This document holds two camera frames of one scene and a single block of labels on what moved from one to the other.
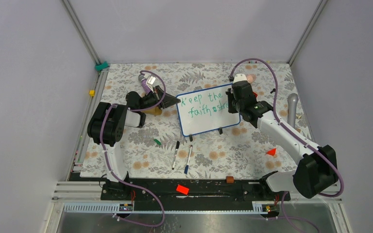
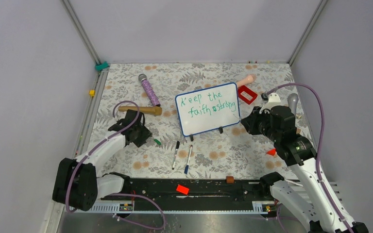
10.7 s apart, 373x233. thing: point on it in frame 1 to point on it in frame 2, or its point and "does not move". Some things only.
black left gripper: x=169 y=100 to x=145 y=134
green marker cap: x=157 y=141 does not move
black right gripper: x=230 y=95 to x=250 y=123
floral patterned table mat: x=199 y=119 does not move
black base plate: x=180 y=191 does not move
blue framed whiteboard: x=204 y=110 does not move
